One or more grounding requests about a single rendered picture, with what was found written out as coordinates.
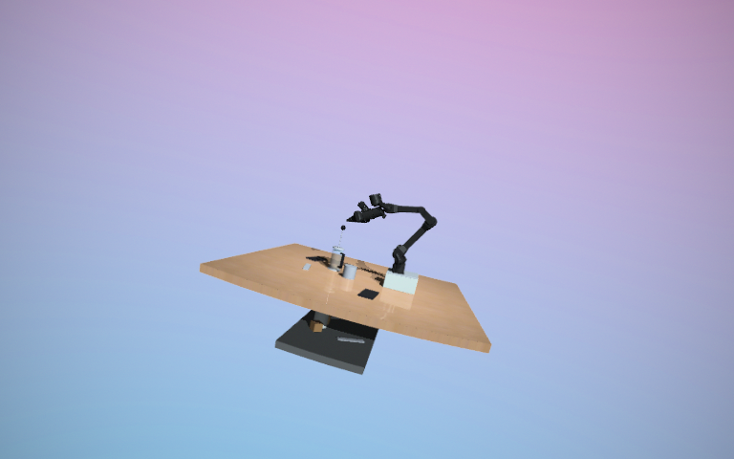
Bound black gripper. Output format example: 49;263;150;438
346;209;375;223

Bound small tan cube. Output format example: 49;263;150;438
310;319;323;332

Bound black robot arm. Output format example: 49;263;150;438
357;193;438;274

